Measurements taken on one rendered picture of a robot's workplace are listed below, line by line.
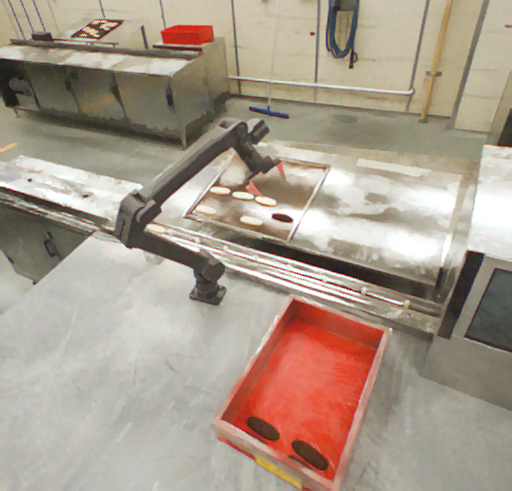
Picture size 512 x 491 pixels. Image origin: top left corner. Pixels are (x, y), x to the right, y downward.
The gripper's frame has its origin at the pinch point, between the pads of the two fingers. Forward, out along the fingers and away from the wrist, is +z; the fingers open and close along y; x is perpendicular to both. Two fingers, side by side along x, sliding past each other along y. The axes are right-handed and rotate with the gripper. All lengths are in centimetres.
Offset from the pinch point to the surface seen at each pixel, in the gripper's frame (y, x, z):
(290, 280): 15.1, 5.2, 30.9
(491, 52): -224, -236, 116
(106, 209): 67, -49, -21
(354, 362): 11, 37, 46
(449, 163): -79, -62, 73
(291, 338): 23.9, 25.5, 35.6
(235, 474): 48, 60, 31
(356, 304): 1.0, 20.6, 43.3
